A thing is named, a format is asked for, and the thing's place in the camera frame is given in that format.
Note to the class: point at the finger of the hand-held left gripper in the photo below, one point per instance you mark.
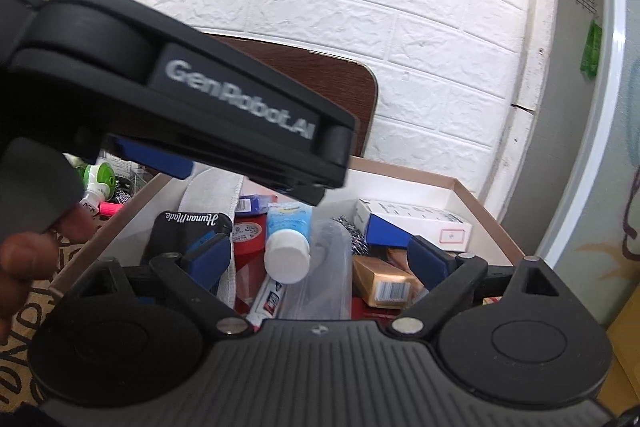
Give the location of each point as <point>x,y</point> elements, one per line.
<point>155,159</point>
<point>240,107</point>

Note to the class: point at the white red toothpaste tube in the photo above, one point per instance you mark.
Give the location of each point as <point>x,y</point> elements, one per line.
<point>270,302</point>

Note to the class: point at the red tape roll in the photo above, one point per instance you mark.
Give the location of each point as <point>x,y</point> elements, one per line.
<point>250,247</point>

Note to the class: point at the person's left hand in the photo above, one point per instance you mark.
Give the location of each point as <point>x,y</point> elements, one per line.
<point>25,257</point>

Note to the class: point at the green hanging item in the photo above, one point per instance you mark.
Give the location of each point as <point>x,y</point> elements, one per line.
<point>591,52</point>

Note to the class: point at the large gold box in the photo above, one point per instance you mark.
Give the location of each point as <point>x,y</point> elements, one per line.
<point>385,282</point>

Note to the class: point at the steel scourer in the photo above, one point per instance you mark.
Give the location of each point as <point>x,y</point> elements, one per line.
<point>357,239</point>

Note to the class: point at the green white bottle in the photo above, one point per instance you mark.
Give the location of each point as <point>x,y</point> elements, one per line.
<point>102,177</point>

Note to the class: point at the white cloth roll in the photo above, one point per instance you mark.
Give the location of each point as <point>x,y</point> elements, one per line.
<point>215,192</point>

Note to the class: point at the black mesh item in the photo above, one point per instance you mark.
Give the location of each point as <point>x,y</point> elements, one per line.
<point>120,196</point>

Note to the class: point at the small red blue box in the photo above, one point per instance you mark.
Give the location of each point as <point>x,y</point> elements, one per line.
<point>255,204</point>

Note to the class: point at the white blue carton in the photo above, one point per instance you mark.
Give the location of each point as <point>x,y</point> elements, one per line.
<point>400,214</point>

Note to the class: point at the pink highlighter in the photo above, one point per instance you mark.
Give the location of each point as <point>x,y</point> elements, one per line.
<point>112,209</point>

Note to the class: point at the clear plastic container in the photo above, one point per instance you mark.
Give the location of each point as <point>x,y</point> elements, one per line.
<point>325,277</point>

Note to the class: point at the white door frame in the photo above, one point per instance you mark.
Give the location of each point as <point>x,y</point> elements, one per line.
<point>605,107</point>

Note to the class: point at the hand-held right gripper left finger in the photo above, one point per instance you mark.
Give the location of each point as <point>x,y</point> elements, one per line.
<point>207,262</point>

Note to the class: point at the cardboard box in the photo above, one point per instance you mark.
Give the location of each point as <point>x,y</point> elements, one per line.
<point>415,184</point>

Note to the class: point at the black pouch with script print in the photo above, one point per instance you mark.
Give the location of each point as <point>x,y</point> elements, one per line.
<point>170,232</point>

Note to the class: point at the brown wooden chair back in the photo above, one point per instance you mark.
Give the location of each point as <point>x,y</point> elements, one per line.
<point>320,77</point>

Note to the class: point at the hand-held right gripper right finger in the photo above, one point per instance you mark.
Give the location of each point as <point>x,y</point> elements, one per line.
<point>430,262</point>

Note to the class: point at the blue tube with white cap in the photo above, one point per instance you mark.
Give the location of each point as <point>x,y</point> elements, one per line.
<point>287,252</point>

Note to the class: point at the small brown item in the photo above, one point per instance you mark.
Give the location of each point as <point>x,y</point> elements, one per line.
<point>397,257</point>

